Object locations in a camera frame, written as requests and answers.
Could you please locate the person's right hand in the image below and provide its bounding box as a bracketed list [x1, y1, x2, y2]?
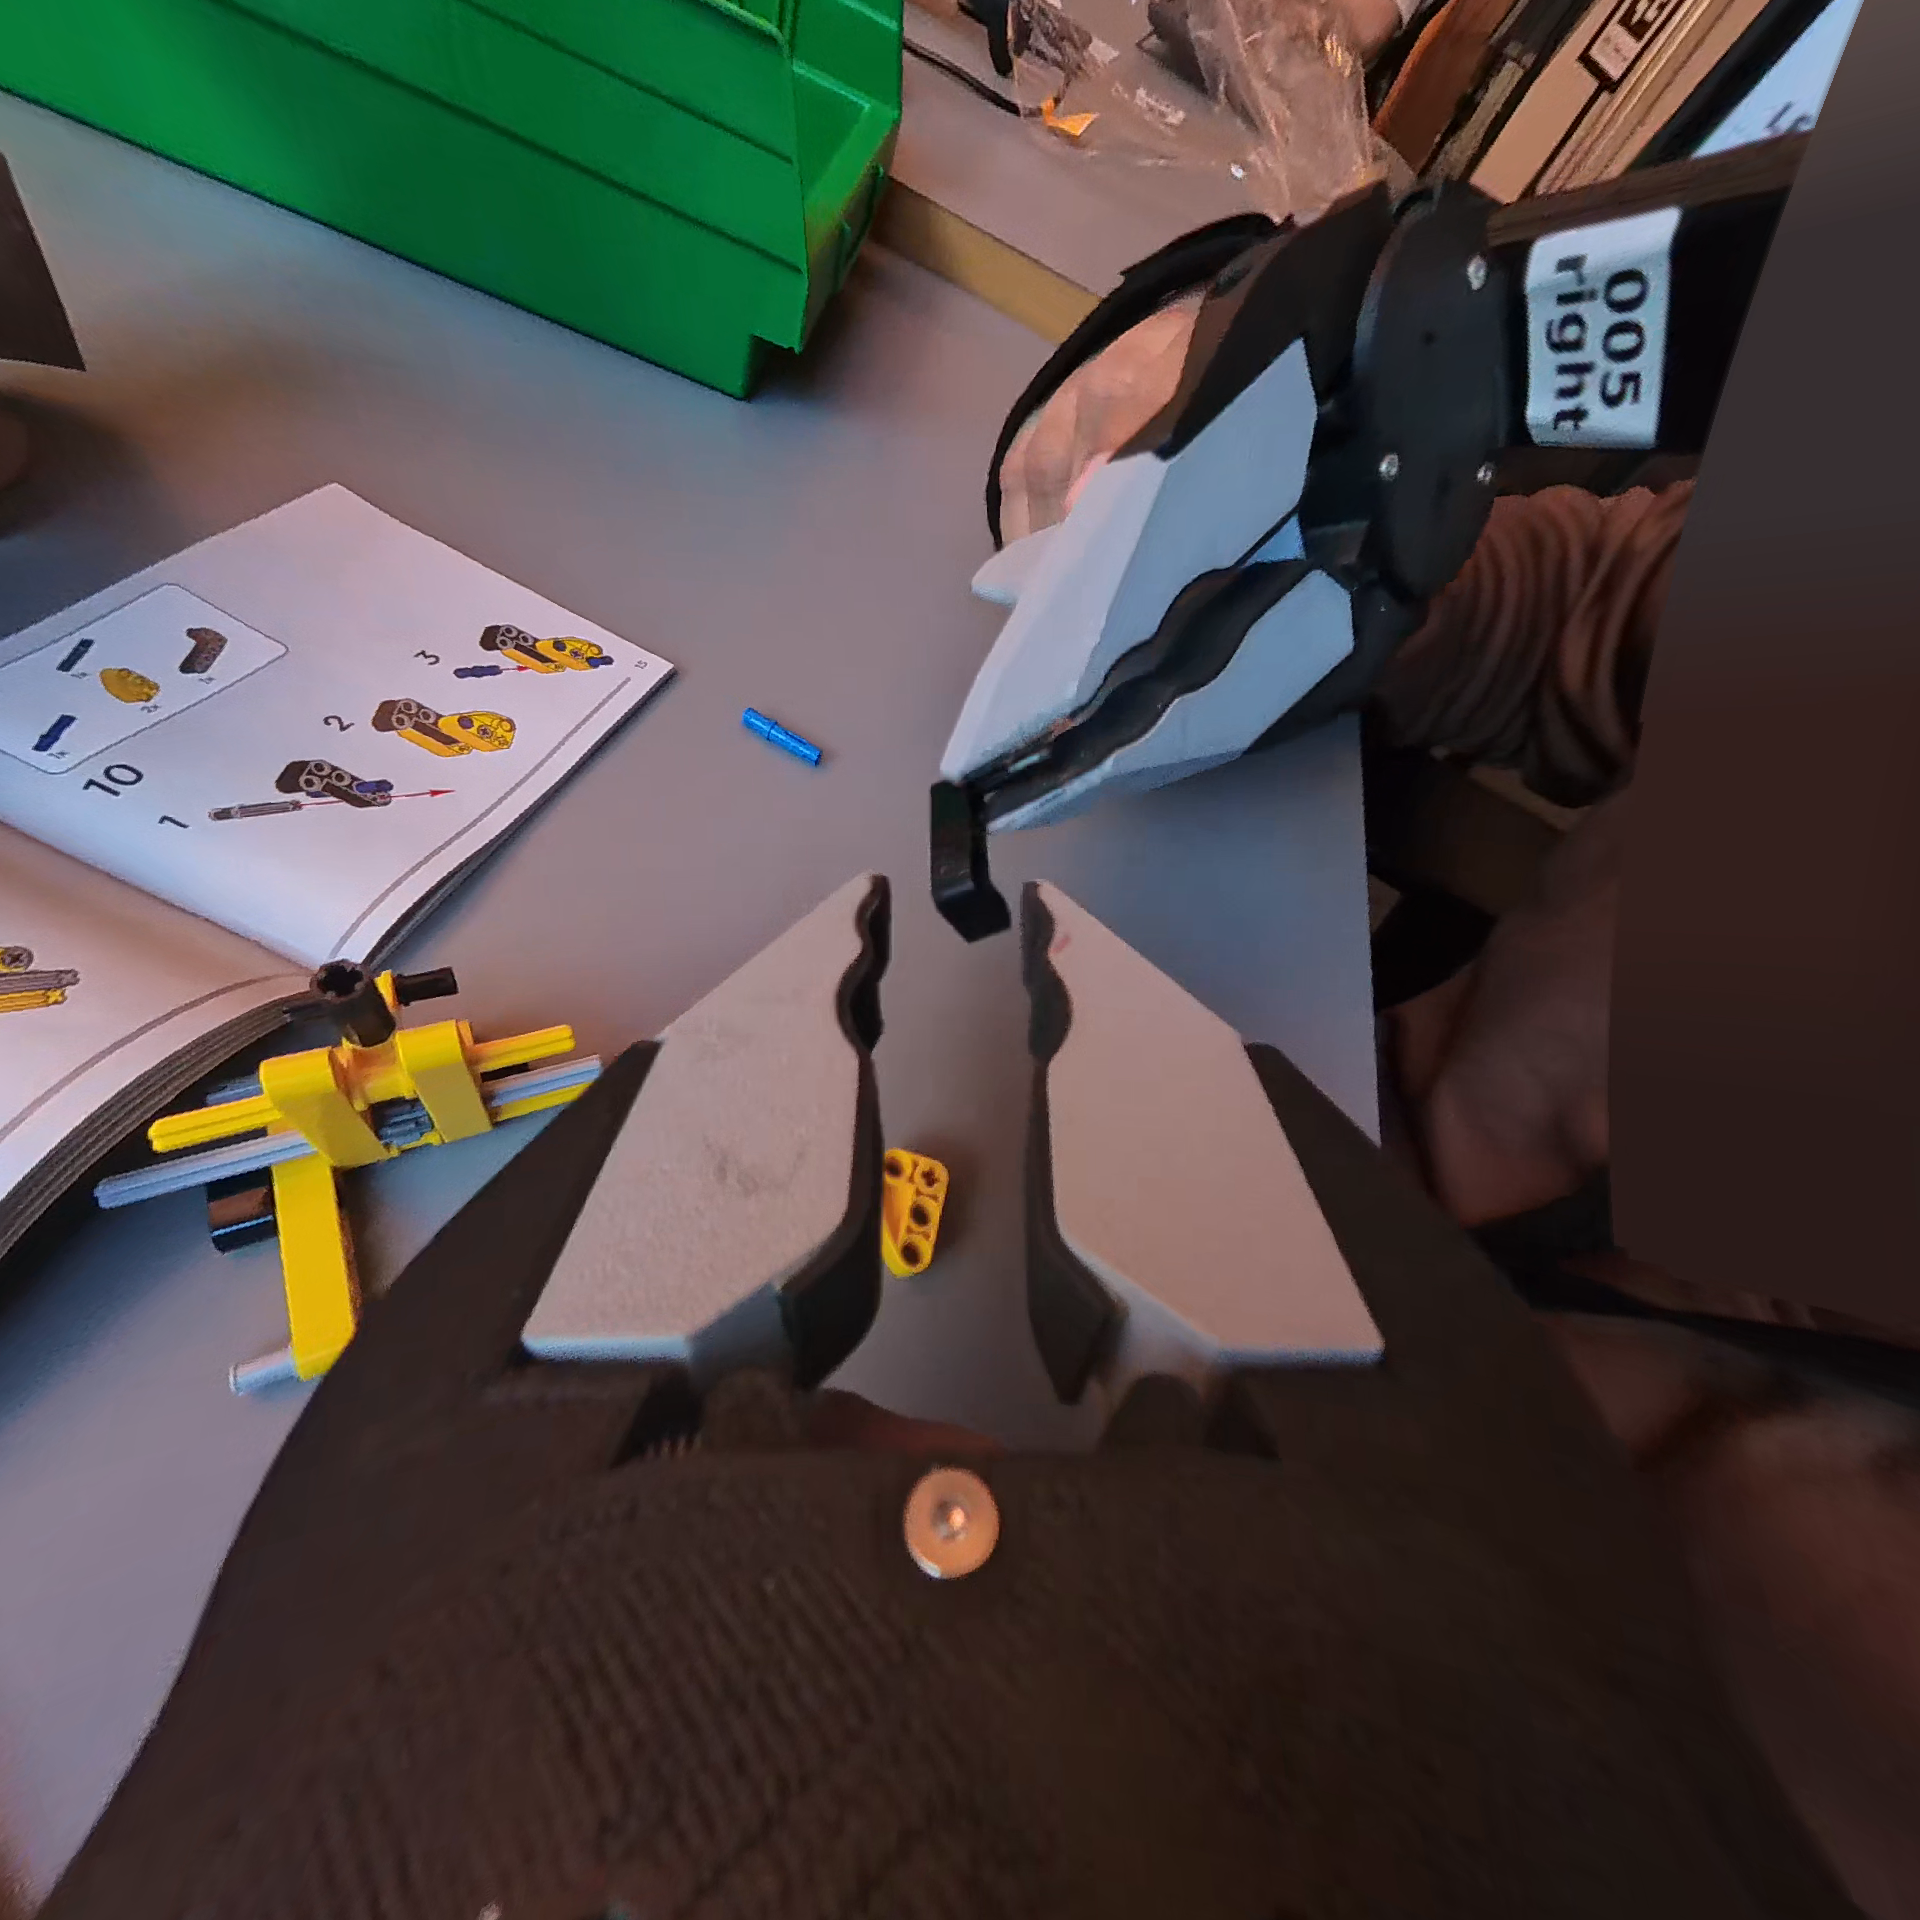
[995, 287, 1208, 550]

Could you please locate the black cable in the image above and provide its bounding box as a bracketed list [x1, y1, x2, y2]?
[900, 37, 1052, 119]

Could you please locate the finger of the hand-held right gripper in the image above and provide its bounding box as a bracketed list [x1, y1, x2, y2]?
[939, 346, 1326, 785]
[966, 559, 1364, 838]

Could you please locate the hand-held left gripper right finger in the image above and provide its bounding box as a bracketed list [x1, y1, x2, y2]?
[1016, 880, 1384, 1408]

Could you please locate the green plastic bin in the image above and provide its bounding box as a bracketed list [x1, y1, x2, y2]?
[0, 0, 904, 401]

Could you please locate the yellow lego assembly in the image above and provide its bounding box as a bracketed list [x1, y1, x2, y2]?
[93, 965, 606, 1398]

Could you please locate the lego instruction booklet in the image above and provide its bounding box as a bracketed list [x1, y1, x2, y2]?
[0, 482, 676, 1265]

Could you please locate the small yellow lego piece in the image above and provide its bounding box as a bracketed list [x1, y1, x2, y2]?
[880, 1147, 952, 1280]

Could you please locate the clear plastic bag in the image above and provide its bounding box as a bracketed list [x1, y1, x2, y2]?
[1016, 0, 1415, 226]

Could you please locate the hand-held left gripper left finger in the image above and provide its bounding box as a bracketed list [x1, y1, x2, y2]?
[517, 873, 894, 1395]

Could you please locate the black angled lego piece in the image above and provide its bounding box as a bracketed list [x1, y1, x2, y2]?
[931, 775, 1011, 945]

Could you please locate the wooden ledge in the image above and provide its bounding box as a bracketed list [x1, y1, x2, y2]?
[873, 177, 1150, 346]

